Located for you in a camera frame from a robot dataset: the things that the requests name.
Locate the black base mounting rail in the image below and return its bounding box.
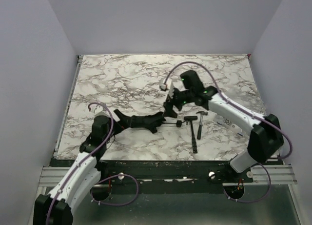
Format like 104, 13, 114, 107
50, 159, 254, 195

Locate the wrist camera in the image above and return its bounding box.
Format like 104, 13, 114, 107
159, 78, 175, 99
89, 105, 105, 117

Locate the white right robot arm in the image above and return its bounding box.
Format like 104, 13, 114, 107
160, 70, 284, 173

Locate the clear plastic screw box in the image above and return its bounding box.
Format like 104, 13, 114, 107
214, 114, 249, 139

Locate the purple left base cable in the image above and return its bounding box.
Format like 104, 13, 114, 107
90, 174, 139, 207

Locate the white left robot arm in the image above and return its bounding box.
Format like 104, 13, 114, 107
33, 116, 126, 225

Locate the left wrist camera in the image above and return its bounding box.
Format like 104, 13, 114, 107
89, 105, 105, 117

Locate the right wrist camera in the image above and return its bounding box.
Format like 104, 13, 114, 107
159, 78, 175, 99

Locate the small claw hammer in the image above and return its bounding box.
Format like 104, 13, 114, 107
197, 111, 208, 140

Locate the black folding umbrella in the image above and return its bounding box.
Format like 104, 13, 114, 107
113, 109, 177, 135

